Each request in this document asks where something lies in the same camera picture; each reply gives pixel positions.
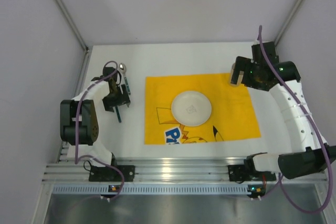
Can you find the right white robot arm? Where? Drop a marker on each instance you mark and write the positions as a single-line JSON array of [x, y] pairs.
[[282, 80]]

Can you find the aluminium corner post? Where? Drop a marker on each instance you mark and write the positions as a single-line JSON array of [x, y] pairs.
[[294, 10], [70, 22]]

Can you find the cream paper cup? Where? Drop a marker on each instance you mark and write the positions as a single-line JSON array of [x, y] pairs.
[[236, 76]]

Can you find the yellow printed cloth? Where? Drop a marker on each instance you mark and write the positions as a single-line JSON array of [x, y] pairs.
[[233, 116]]

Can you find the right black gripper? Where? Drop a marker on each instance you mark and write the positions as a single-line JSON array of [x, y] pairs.
[[240, 70]]

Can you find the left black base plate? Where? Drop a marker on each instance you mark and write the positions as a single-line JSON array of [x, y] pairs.
[[105, 174]]

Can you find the left aluminium corner post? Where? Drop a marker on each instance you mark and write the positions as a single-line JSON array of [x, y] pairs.
[[70, 22]]

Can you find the metal fork green handle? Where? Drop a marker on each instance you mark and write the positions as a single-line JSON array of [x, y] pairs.
[[118, 114]]

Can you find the aluminium mounting rail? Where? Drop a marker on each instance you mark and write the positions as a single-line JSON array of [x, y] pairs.
[[161, 170]]

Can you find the cream upturned bowl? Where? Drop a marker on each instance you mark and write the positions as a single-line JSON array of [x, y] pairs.
[[191, 108]]

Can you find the metal spoon green handle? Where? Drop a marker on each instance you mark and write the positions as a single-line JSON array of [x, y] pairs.
[[123, 70]]

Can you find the slotted cable duct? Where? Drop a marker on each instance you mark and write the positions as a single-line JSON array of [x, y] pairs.
[[159, 189]]

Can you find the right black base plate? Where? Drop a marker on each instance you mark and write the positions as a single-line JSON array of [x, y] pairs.
[[240, 174]]

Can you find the right aluminium corner post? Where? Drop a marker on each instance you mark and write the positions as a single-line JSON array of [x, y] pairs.
[[294, 10]]

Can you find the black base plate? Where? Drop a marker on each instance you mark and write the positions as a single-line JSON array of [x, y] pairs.
[[240, 174], [105, 174]]

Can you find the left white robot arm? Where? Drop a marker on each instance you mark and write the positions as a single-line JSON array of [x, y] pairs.
[[80, 125]]

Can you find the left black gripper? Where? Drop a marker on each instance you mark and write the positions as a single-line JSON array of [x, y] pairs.
[[116, 100]]

